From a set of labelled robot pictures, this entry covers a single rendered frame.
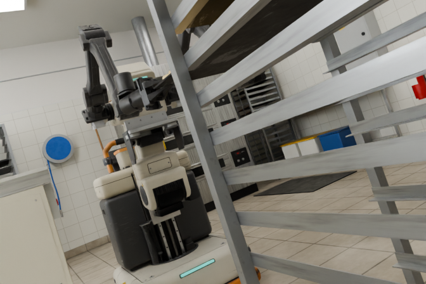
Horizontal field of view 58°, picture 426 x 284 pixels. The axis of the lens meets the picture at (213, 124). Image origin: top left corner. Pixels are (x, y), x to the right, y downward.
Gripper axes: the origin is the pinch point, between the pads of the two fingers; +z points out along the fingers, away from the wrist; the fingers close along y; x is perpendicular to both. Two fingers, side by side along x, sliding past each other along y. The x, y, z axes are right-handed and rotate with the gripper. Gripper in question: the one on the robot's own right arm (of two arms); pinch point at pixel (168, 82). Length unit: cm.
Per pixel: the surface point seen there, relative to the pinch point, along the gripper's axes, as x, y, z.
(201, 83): -357, -82, -222
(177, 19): 20.2, -5.4, 23.3
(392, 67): 42, 23, 62
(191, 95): 19.7, 10.8, 19.9
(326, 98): 37, 23, 52
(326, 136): -403, 45, -98
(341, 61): -16.4, 12.5, 43.4
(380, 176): -19, 44, 41
